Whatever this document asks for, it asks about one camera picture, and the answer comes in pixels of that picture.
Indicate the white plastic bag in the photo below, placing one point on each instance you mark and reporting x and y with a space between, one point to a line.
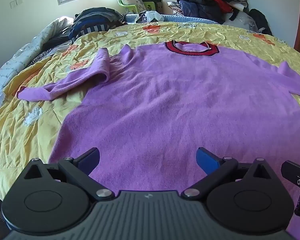
152 15

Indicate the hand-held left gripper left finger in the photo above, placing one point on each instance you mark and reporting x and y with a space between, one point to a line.
90 159

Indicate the navy blue jacket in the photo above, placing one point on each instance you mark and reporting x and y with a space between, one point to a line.
197 8

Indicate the yellow printed blanket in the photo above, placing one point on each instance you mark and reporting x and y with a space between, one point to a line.
27 135

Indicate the light blue bedding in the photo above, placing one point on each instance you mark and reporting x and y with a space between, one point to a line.
180 18

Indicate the white quilted blanket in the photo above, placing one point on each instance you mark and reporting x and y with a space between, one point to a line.
22 55

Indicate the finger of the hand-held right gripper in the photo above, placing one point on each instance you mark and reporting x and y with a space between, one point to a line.
296 173

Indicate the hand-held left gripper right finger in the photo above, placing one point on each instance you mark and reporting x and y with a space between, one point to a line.
207 161

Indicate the green plastic stool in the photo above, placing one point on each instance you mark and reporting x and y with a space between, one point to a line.
152 6

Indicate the pile of dark clothes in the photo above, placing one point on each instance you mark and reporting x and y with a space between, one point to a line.
95 20

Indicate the green plastic chair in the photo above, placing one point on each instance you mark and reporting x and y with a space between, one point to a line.
126 7

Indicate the wall socket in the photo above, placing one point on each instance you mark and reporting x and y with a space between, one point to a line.
16 2

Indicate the purple sweater with red collar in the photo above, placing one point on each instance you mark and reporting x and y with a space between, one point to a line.
165 105

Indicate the clear plastic bag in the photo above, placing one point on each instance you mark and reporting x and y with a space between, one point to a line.
245 21

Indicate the black bag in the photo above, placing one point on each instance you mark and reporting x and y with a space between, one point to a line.
260 20

